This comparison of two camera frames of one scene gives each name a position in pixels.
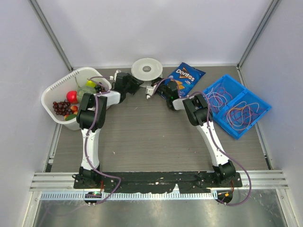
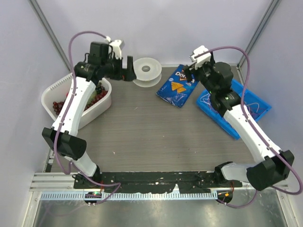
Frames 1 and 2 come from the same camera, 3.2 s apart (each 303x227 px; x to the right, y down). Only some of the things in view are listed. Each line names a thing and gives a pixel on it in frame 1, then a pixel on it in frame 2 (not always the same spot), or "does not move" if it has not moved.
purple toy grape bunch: (62, 108) does not move
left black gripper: (135, 82) to (127, 74)
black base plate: (161, 181) does not move
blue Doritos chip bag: (186, 76) does not move
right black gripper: (155, 82) to (209, 64)
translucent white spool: (147, 70) does not move
